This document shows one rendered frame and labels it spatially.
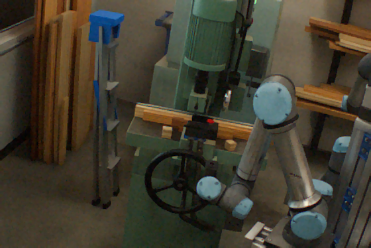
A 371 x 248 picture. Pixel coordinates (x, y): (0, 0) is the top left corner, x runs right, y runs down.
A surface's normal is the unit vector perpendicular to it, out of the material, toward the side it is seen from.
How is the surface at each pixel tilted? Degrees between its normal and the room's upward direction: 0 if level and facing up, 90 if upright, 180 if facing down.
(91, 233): 1
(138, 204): 90
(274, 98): 83
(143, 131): 0
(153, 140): 90
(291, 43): 90
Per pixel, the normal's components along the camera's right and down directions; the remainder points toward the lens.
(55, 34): 0.96, 0.20
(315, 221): -0.23, 0.45
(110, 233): 0.16, -0.91
